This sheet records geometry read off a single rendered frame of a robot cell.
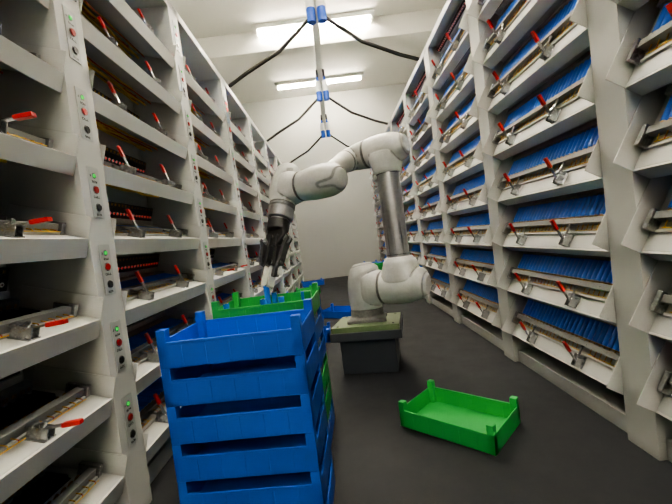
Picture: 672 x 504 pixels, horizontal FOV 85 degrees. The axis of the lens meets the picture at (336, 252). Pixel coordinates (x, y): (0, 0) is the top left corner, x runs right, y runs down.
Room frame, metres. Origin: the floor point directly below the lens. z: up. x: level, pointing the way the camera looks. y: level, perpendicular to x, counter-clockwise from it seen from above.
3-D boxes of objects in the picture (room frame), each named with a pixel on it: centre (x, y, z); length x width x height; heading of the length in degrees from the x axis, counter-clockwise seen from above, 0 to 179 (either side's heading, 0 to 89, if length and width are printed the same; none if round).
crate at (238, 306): (1.17, 0.23, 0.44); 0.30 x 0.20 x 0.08; 86
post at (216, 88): (2.29, 0.66, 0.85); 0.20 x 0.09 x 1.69; 90
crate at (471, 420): (1.12, -0.31, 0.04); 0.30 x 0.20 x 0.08; 46
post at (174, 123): (1.59, 0.66, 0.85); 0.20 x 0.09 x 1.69; 90
